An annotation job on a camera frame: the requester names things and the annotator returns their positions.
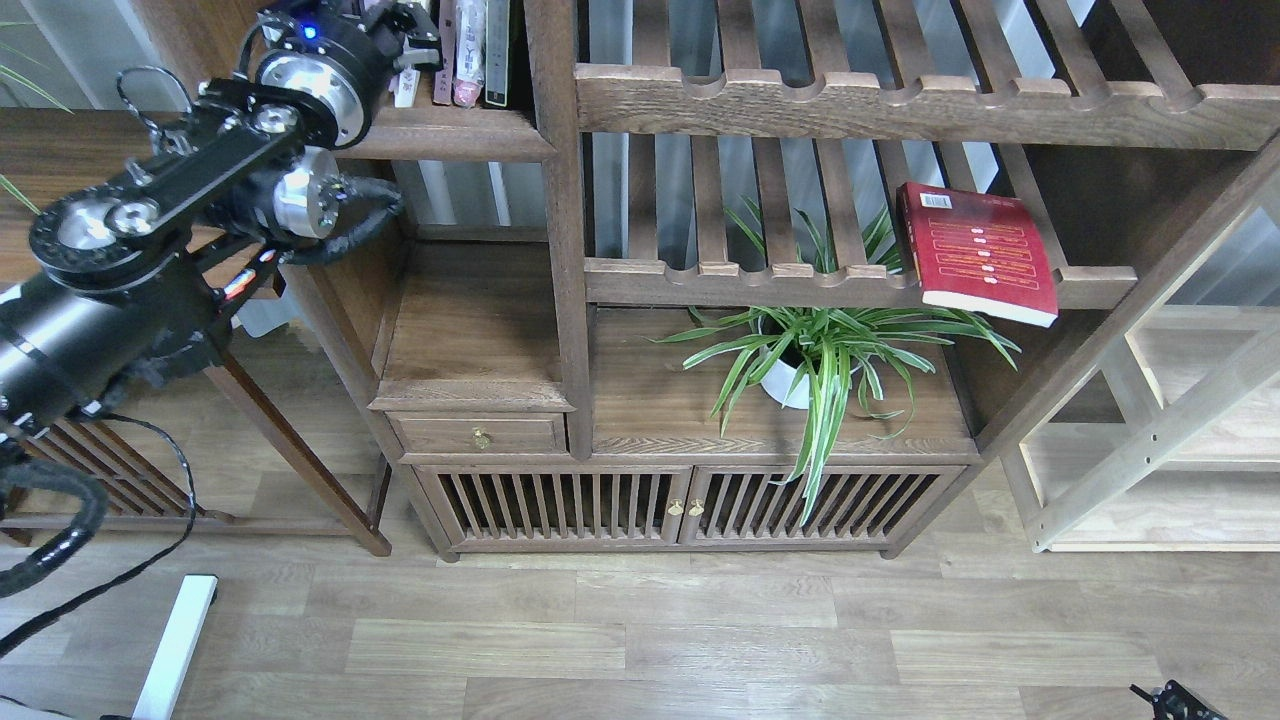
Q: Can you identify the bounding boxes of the white paperback book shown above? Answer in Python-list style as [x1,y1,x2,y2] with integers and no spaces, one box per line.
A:
[393,67,421,109]

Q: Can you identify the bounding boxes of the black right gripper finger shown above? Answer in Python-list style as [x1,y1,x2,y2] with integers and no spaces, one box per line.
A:
[1130,680,1228,720]

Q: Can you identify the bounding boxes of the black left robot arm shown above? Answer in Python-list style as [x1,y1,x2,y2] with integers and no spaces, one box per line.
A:
[1,1,442,597]

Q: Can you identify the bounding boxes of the slatted cabinet door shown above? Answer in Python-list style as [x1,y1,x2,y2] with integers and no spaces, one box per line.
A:
[413,465,692,553]
[678,465,963,556]

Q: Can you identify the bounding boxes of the dark wooden bookshelf cabinet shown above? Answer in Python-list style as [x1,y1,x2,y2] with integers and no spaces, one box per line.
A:
[287,1,1277,560]

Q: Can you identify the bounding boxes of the white metal leg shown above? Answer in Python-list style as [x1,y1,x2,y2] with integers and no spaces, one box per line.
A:
[131,574,219,719]

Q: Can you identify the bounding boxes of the white pink upright book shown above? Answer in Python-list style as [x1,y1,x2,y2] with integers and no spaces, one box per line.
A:
[453,0,488,109]

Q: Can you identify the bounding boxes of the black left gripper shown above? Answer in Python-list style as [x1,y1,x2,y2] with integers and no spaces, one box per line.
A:
[253,1,443,149]

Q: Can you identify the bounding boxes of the red hardcover book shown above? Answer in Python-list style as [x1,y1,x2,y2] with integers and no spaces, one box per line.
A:
[897,182,1059,327]

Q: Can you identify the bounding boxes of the left slatted cabinet door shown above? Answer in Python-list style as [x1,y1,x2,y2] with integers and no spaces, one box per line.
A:
[413,465,692,553]

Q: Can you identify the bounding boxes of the right slatted cabinet door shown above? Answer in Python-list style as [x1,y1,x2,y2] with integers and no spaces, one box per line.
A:
[678,465,963,556]

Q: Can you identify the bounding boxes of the white plant pot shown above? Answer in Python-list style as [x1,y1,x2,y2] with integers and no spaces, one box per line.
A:
[762,323,860,409]

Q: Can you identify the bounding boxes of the brown spine upright book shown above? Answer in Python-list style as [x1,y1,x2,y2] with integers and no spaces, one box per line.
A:
[431,0,457,106]

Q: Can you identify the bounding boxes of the green spider plant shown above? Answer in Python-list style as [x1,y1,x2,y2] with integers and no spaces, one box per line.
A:
[650,196,1021,525]

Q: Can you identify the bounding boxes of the dark wooden side table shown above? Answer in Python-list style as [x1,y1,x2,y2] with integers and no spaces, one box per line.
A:
[3,108,390,557]

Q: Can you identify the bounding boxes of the light wooden shelf unit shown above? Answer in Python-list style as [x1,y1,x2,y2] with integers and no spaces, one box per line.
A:
[1002,295,1279,552]

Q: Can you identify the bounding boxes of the green plant leaves at left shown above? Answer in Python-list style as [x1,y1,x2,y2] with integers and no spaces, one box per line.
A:
[0,20,70,217]

